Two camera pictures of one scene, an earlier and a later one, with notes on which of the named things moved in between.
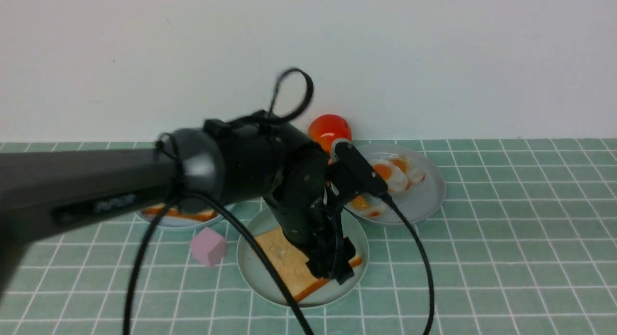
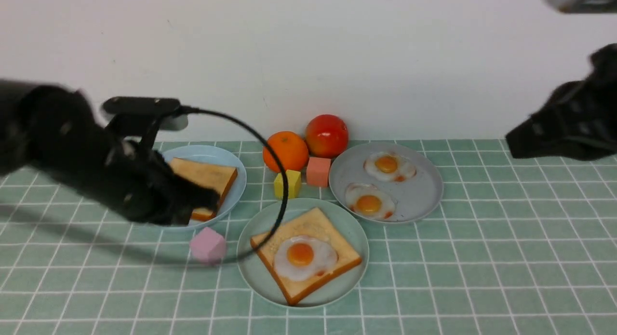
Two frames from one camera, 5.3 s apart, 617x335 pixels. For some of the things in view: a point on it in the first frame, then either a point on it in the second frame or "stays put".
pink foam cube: (208, 247) stays put
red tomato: (325, 129) stays put
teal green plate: (263, 221) stays put
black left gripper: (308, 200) -> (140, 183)
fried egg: (397, 180) -> (303, 258)
